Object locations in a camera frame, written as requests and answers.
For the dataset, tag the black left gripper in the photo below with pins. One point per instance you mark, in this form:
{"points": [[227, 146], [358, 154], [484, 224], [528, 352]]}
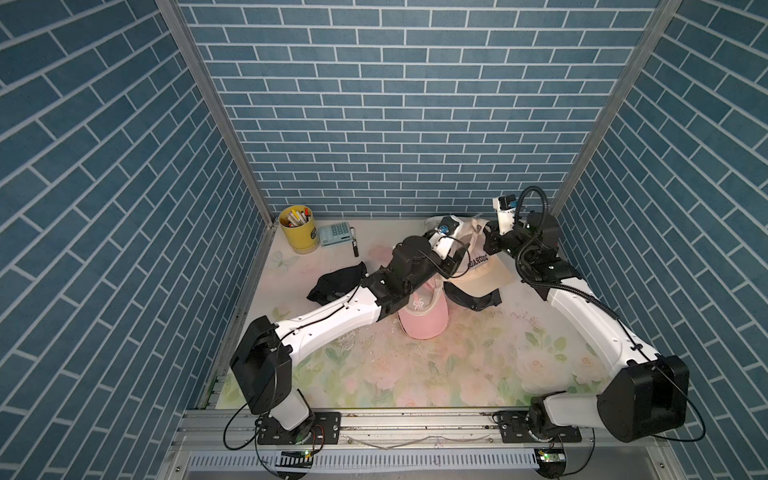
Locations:
{"points": [[447, 266]]}

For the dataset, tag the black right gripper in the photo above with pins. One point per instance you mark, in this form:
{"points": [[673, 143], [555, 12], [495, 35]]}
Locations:
{"points": [[491, 235]]}

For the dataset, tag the beige baseball cap with text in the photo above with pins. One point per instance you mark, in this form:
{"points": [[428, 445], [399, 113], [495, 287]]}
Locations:
{"points": [[480, 273]]}

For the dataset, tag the pink baseball cap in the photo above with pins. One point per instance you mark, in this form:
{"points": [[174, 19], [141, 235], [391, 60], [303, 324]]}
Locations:
{"points": [[426, 314]]}

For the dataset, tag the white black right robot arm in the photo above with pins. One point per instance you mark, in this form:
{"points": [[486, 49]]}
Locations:
{"points": [[646, 394]]}

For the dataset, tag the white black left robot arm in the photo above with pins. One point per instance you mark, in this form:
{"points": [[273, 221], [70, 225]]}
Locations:
{"points": [[263, 361]]}

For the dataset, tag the cream cap at back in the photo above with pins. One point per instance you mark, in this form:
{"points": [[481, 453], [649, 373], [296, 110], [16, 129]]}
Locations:
{"points": [[435, 223]]}

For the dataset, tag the black cap with mesh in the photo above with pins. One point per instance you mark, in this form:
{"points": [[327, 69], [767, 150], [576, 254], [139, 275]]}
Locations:
{"points": [[465, 300]]}

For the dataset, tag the black baseball cap left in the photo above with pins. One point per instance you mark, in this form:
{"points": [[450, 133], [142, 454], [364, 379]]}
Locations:
{"points": [[334, 285]]}

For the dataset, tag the black marker pen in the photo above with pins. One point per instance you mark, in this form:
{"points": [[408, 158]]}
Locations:
{"points": [[353, 237]]}

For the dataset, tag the teal desk calculator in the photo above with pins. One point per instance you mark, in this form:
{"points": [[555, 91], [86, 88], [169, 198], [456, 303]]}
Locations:
{"points": [[335, 234]]}

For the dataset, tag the yellow pen holder cup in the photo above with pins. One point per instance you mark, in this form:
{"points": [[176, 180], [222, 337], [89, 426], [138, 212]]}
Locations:
{"points": [[298, 225]]}

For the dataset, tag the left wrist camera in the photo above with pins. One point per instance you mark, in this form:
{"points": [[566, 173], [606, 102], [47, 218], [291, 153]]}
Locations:
{"points": [[444, 240]]}

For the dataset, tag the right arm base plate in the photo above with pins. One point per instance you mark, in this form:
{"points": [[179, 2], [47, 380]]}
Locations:
{"points": [[518, 426]]}

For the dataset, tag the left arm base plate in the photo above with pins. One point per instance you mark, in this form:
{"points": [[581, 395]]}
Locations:
{"points": [[319, 428]]}

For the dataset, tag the aluminium front rail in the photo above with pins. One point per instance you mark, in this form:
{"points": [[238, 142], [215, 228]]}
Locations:
{"points": [[421, 443]]}

